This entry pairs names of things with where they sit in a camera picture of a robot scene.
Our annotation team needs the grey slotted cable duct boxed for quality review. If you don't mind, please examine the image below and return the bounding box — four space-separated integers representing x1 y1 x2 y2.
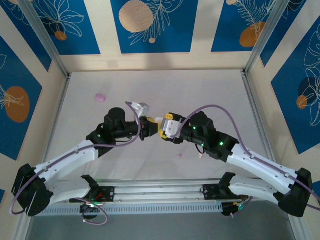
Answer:
39 202 224 216

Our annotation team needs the aluminium frame post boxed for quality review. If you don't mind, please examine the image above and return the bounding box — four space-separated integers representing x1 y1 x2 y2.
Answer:
17 0 71 79
242 0 309 76

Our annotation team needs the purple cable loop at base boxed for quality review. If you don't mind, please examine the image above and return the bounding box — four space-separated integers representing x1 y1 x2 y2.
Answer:
69 198 109 225

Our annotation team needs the aluminium table side rail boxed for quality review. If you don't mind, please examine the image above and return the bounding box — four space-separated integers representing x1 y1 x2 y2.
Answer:
12 73 72 240
241 71 310 240

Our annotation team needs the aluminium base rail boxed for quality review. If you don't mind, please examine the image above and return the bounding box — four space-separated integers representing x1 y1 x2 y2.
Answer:
94 178 221 201

